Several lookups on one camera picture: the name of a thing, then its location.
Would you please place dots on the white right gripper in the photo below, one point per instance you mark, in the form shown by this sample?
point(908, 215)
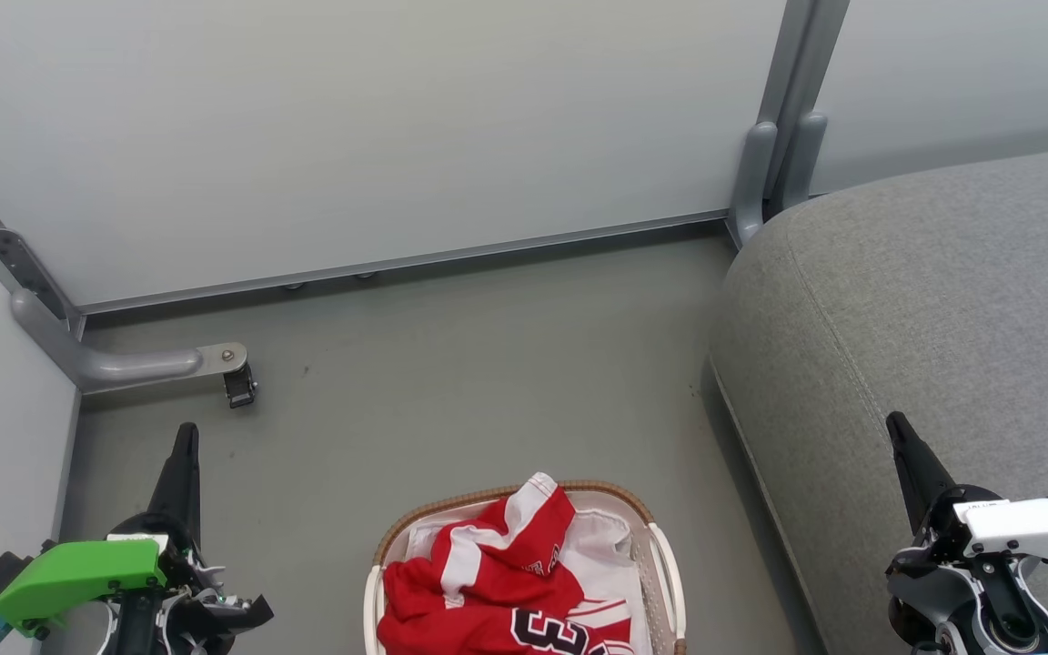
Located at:
point(1024, 528)

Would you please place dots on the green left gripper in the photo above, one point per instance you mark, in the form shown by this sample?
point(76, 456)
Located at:
point(78, 573)

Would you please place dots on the red jersey with large numbers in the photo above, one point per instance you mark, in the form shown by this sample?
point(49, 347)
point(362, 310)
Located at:
point(478, 609)

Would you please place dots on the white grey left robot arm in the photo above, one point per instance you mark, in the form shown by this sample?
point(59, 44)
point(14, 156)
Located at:
point(137, 632)

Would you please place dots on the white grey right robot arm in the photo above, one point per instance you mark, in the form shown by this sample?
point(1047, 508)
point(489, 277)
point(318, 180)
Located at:
point(947, 623)

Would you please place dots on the grey fabric sofa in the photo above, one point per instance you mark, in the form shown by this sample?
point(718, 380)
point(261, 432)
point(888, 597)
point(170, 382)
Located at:
point(942, 300)

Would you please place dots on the black caster wheel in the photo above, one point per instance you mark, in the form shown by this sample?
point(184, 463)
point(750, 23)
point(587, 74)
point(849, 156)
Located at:
point(240, 387)

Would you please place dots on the grey partition foot with plate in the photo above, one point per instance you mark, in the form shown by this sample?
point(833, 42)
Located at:
point(115, 366)

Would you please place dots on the brown and white laundry basket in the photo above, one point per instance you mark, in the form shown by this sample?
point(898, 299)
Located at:
point(674, 591)

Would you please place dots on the grey rounded partition foot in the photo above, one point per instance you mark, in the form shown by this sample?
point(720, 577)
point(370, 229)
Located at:
point(751, 182)

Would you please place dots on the grey partition corner post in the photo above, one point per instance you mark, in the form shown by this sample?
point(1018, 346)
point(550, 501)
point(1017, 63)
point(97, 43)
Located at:
point(24, 264)

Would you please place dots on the grey partition bottom rail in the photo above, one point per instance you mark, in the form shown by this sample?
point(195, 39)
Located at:
point(397, 262)

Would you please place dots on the grey partition upright post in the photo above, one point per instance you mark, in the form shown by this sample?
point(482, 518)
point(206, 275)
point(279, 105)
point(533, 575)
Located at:
point(797, 64)

